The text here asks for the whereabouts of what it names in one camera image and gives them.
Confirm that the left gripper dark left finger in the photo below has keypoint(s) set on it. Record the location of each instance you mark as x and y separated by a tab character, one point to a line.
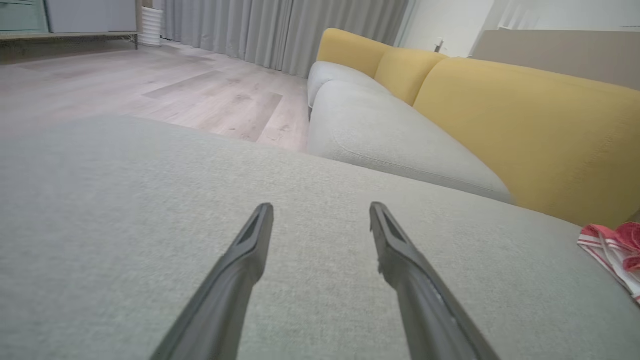
220	295

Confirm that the wide grey sofa chaise seat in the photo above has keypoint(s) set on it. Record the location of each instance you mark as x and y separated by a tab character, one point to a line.
125	225

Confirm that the yellow sofa back cushion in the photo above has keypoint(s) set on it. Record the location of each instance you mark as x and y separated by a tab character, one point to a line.
530	135
407	70

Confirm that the green grey TV cabinet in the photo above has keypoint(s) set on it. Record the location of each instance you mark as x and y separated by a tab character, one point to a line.
75	17

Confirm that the grey pleated curtain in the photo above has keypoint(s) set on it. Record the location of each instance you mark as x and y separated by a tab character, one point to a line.
280	30

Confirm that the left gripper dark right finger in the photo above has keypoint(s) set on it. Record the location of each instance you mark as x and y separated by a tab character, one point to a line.
425	295

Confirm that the red shorts with white stripes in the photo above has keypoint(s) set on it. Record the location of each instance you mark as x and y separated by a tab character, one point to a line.
615	250

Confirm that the grey beige flat panel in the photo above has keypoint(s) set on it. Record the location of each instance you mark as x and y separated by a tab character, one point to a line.
565	55

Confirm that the grey sofa seat cushion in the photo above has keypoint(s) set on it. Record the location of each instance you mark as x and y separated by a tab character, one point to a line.
380	135
335	75

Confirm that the white ribbed vase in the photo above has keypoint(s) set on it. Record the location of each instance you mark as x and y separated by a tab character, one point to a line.
151	27

